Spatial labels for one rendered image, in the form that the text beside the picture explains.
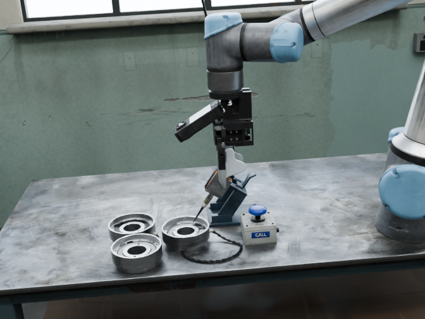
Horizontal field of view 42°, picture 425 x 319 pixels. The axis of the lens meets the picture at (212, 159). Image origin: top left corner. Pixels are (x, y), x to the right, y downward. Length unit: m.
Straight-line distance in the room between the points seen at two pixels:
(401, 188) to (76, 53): 2.00
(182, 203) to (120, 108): 1.43
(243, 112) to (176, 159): 1.74
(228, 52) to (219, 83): 0.07
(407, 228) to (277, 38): 0.49
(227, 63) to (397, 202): 0.42
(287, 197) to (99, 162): 1.61
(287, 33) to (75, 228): 0.68
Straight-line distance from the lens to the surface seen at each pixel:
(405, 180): 1.07
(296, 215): 1.36
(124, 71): 2.77
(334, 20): 1.18
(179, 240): 1.20
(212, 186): 1.22
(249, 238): 1.22
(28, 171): 2.99
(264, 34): 1.09
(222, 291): 1.54
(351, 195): 1.48
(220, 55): 1.12
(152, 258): 1.15
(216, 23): 1.11
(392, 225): 1.28
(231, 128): 1.16
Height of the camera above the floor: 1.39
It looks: 20 degrees down
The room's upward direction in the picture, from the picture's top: 3 degrees counter-clockwise
